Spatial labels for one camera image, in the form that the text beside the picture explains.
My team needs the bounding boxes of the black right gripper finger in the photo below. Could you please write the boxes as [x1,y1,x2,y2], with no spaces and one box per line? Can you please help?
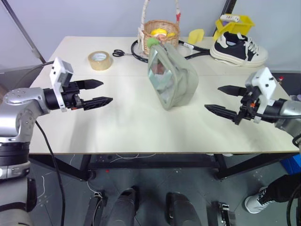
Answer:
[217,85,247,97]
[204,104,241,125]

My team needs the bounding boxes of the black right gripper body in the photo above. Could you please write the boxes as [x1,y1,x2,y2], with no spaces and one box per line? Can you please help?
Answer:
[234,89,260,125]

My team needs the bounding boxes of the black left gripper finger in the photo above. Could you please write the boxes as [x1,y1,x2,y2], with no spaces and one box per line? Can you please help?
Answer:
[78,79,105,91]
[81,96,114,111]

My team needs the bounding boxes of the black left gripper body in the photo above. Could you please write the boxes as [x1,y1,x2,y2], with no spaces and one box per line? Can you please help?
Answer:
[61,81,86,112]

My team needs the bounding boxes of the green fabric pouch bag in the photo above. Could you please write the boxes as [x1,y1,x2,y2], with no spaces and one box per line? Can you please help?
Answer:
[146,38,199,111]

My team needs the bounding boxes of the brown packing tape roll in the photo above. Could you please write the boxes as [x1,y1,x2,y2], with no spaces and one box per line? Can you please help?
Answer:
[87,50,114,72]

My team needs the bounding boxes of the black and white sneaker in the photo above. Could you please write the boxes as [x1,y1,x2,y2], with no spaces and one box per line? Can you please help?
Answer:
[209,31,269,68]

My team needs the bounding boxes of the black badminton racket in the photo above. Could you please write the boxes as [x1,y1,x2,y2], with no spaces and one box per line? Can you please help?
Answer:
[130,38,210,64]

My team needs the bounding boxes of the yellow sponge piece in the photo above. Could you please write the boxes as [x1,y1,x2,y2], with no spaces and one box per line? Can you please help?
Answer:
[188,28,205,44]

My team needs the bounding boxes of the yellow plastic bin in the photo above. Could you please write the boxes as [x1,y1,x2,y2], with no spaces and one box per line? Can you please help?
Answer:
[213,15,256,40]

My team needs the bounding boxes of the white power strip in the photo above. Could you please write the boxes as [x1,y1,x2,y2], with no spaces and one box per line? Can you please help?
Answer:
[219,14,241,24]

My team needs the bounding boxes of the blue box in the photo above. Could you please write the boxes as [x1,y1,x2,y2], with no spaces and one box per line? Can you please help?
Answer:
[279,156,301,182]

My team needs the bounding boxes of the grey metal pole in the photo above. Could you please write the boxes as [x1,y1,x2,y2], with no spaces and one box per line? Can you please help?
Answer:
[4,0,48,65]

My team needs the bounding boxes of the yellow toy in basket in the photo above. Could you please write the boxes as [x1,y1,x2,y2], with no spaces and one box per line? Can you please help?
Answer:
[150,28,177,40]

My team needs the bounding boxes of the black bystander trouser leg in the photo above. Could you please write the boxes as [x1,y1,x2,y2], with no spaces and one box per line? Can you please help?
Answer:
[265,173,301,203]

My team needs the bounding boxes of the white bystander shoe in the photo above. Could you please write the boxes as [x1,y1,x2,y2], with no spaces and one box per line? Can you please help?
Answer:
[244,186,271,215]

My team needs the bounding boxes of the dark rounded shape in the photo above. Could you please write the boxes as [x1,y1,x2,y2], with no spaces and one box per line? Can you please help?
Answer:
[108,186,140,226]
[165,192,203,226]

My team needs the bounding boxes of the grey robot torso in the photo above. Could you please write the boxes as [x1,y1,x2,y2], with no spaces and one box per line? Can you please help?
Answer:
[0,176,38,226]

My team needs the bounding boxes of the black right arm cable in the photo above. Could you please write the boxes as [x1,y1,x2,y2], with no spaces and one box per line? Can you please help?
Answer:
[255,110,301,148]

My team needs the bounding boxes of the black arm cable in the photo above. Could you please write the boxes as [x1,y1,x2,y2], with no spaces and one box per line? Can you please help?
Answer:
[34,119,66,226]
[255,110,301,148]

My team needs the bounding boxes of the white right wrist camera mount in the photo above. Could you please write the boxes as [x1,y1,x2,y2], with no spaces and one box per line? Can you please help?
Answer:
[245,67,277,124]

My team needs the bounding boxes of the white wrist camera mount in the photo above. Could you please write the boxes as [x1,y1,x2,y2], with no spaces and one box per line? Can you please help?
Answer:
[49,56,74,113]
[245,67,277,124]

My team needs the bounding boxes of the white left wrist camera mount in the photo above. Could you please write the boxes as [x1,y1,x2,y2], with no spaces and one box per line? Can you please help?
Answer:
[49,56,74,113]

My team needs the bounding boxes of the black handled scissors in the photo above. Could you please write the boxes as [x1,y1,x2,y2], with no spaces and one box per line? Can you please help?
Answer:
[112,48,135,58]

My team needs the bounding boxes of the white cord on floor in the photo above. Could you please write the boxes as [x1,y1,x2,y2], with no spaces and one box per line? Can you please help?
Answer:
[69,153,157,196]

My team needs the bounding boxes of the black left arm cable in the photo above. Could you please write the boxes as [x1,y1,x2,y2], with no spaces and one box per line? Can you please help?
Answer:
[34,119,66,226]

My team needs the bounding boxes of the black metal table frame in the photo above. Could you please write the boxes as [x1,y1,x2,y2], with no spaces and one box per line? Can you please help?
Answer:
[28,152,300,182]

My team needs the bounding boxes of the wicker basket with handle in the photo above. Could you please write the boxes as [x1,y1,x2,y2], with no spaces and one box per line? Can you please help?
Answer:
[137,0,182,57]

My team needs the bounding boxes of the black upright post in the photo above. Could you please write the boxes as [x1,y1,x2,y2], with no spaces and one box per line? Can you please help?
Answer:
[222,0,238,15]

